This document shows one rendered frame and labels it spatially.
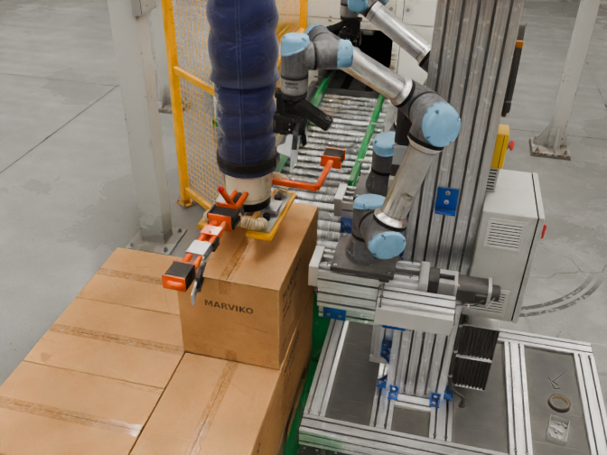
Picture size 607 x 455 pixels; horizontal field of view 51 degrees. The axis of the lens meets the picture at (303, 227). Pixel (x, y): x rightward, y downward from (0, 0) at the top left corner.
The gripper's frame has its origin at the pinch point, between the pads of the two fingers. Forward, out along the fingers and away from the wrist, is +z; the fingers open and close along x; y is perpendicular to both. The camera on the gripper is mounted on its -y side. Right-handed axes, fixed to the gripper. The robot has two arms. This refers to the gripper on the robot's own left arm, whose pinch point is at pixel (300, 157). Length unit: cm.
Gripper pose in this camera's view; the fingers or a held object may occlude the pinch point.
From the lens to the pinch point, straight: 185.8
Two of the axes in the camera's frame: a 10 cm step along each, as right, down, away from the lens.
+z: -0.2, 8.3, 5.5
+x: -2.3, 5.3, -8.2
